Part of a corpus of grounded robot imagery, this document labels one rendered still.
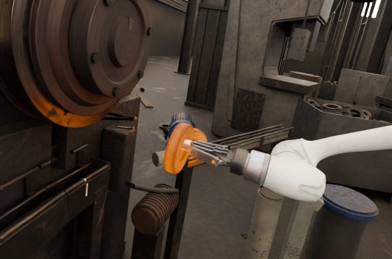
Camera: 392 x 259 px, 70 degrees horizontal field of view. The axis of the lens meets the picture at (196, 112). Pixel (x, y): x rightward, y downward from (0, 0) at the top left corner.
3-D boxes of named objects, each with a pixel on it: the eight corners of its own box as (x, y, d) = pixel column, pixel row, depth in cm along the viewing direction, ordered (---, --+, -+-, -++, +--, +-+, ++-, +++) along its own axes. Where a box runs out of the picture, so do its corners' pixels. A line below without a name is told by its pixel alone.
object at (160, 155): (151, 163, 116) (151, 149, 114) (170, 158, 121) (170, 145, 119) (158, 169, 111) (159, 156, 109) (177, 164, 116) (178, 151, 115)
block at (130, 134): (95, 187, 105) (100, 126, 99) (108, 178, 113) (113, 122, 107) (120, 195, 102) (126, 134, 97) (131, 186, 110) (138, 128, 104)
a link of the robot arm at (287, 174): (259, 195, 75) (262, 177, 87) (320, 216, 71) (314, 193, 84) (270, 158, 73) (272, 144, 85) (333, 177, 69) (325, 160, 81)
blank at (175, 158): (167, 132, 76) (178, 135, 75) (187, 115, 90) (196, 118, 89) (160, 180, 82) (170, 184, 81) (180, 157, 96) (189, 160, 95)
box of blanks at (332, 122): (300, 189, 256) (322, 108, 237) (277, 154, 336) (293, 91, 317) (411, 208, 255) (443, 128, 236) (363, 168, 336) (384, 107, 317)
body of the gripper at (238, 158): (241, 181, 77) (209, 171, 79) (245, 170, 85) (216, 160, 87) (247, 157, 75) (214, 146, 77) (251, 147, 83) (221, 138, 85)
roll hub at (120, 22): (65, 102, 60) (72, -40, 53) (131, 88, 86) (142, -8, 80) (87, 108, 59) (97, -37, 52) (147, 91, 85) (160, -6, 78)
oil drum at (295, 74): (277, 118, 523) (289, 71, 501) (278, 112, 579) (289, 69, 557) (311, 126, 508) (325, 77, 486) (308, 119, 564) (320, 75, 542)
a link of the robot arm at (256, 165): (262, 177, 84) (243, 171, 86) (270, 150, 82) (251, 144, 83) (260, 191, 76) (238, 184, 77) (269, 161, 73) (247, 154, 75)
